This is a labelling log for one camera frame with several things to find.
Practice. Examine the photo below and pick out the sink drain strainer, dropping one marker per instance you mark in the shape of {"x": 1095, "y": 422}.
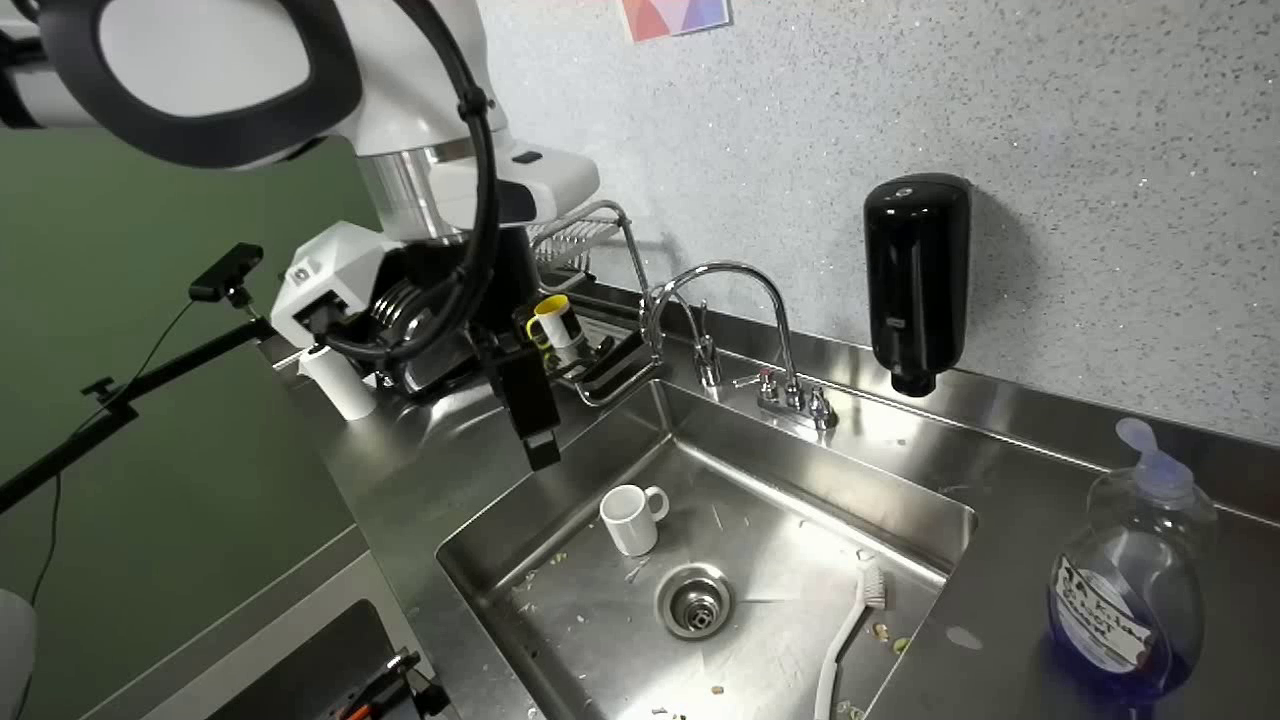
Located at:
{"x": 693, "y": 601}

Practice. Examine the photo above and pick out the metal dish rack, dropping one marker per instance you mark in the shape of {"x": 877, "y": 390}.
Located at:
{"x": 566, "y": 249}

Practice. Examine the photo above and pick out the tap lever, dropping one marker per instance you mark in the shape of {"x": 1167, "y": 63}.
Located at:
{"x": 822, "y": 413}
{"x": 710, "y": 371}

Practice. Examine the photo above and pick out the colourful wall poster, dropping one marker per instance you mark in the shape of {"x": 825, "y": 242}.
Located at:
{"x": 675, "y": 16}

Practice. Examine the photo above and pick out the red black tool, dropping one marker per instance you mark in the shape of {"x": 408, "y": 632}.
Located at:
{"x": 402, "y": 689}

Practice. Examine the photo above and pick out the stainless steel sink basin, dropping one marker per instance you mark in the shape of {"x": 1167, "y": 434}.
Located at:
{"x": 776, "y": 512}

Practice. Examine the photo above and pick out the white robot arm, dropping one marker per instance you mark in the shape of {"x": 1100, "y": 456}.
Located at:
{"x": 443, "y": 273}

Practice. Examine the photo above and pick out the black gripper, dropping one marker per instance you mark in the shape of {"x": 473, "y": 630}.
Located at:
{"x": 510, "y": 358}

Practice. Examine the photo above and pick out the black wall soap dispenser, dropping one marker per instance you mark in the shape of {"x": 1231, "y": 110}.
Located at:
{"x": 916, "y": 236}

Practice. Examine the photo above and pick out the white dish brush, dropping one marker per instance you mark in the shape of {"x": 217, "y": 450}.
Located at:
{"x": 866, "y": 597}

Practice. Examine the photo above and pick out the black camera on stand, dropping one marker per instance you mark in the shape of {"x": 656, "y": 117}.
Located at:
{"x": 231, "y": 276}

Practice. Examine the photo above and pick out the white ceramic mug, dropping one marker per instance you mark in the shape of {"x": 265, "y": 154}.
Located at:
{"x": 631, "y": 512}

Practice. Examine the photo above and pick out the blue liquid soap bottle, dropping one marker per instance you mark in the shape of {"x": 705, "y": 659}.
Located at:
{"x": 1124, "y": 592}

